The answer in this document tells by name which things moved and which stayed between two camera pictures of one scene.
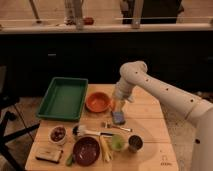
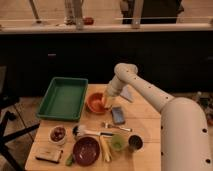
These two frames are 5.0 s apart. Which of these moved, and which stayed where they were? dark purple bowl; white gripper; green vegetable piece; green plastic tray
Moved: white gripper
Stayed: green vegetable piece; green plastic tray; dark purple bowl
